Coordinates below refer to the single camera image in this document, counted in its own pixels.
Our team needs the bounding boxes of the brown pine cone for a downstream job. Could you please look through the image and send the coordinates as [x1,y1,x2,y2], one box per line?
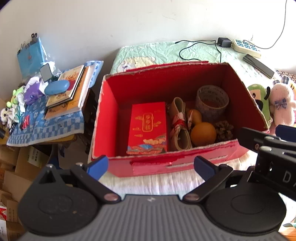
[214,120,234,142]

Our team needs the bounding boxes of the orange bottle gourd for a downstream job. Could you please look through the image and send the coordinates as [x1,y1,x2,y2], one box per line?
[186,109,217,147]

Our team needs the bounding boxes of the clear packing tape roll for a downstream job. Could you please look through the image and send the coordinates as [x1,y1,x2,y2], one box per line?
[196,85,229,122]

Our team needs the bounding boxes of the small red gift box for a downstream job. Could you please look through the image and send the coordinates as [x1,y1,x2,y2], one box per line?
[126,102,168,156]

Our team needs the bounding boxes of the pink plush with blue bow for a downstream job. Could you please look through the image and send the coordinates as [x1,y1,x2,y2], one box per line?
[269,79,295,135]

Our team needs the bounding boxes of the green plush toy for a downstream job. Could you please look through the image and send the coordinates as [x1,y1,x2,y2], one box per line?
[248,84,273,128]

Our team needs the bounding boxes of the cardboard boxes pile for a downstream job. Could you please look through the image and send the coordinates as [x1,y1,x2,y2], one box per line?
[0,136,77,241]

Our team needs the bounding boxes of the blue checkered cloth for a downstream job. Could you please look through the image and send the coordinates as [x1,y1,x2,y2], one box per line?
[6,60,105,147]

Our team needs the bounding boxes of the stack of books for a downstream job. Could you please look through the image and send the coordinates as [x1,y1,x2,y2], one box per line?
[45,60,104,120]

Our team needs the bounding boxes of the large red cardboard box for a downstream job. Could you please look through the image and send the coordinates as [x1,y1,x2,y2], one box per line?
[91,61,268,177]

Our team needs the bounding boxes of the blue glasses case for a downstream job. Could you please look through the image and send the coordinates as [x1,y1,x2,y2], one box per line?
[44,80,70,95]

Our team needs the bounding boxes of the white power strip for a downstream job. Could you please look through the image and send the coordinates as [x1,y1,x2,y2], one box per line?
[231,39,261,58]

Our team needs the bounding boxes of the purple toy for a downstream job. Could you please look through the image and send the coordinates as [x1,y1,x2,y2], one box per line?
[24,82,45,105]

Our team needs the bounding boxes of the green white frog toys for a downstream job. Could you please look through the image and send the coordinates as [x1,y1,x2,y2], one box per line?
[1,85,26,128]

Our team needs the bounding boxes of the black power adapter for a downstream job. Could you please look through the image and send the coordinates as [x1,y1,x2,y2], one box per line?
[217,37,232,48]

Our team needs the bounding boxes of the small mirror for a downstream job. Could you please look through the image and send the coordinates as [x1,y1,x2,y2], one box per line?
[40,63,53,82]

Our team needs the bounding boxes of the blue gift bag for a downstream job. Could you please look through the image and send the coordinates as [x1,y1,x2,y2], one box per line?
[17,33,48,79]

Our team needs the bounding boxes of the black power cable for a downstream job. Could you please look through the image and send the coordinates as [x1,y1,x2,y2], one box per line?
[174,39,223,64]

